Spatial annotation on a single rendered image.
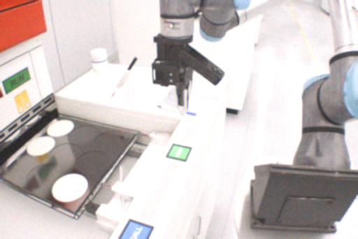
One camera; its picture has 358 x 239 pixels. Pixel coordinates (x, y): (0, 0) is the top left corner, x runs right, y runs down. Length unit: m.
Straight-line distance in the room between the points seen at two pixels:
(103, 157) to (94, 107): 0.24
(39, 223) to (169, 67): 0.56
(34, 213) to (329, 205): 0.80
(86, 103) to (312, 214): 0.81
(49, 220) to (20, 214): 0.10
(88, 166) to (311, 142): 0.60
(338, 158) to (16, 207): 0.89
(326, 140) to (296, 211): 0.19
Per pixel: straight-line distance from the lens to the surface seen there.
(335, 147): 0.64
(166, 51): 0.60
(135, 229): 0.54
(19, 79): 0.95
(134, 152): 0.88
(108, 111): 0.93
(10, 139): 0.96
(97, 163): 0.78
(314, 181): 0.61
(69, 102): 1.04
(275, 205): 0.65
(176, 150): 0.69
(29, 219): 0.83
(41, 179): 0.80
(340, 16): 0.65
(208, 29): 0.66
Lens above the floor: 1.41
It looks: 33 degrees down
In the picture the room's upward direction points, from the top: straight up
